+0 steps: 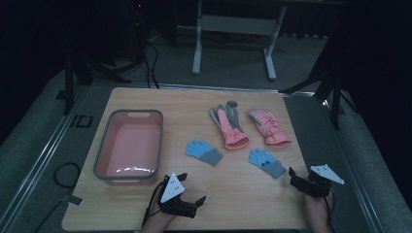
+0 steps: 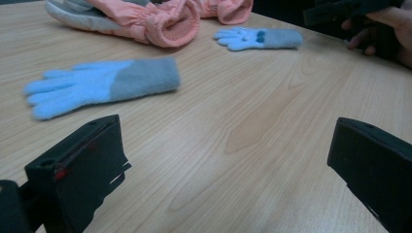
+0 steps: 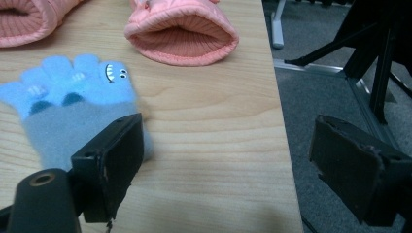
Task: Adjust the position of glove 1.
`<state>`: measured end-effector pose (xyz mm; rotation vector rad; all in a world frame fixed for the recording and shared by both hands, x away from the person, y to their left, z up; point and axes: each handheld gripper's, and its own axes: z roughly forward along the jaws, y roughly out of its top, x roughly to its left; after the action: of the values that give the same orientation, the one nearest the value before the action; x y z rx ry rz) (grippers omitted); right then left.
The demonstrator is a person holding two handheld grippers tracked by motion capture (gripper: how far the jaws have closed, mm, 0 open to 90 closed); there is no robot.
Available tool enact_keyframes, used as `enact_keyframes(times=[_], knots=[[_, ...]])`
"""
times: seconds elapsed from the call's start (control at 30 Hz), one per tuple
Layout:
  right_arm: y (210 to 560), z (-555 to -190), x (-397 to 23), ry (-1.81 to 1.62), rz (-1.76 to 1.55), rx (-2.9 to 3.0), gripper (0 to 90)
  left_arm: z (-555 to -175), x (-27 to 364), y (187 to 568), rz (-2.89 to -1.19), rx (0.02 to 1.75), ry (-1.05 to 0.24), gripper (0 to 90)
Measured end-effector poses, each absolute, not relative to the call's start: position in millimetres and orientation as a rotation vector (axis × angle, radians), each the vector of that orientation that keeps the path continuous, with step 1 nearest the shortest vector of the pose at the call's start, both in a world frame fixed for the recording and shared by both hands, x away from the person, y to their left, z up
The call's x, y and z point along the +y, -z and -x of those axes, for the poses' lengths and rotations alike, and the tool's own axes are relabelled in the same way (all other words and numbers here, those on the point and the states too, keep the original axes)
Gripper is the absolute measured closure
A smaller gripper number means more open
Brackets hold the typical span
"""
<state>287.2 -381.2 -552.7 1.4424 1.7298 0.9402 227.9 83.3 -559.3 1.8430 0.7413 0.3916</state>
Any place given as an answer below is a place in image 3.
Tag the white desk frame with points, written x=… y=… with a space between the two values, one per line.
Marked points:
x=278 y=29

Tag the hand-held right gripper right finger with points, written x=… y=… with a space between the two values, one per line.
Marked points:
x=353 y=174

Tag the black metal stand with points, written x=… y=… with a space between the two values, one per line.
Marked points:
x=379 y=48

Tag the aluminium floor frame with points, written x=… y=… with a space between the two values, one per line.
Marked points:
x=324 y=69

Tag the pink padded glove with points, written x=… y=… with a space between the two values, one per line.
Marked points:
x=181 y=17
x=48 y=16

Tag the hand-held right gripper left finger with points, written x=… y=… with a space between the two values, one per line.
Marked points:
x=110 y=168

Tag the blue knit glove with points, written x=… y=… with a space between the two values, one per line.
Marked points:
x=64 y=129

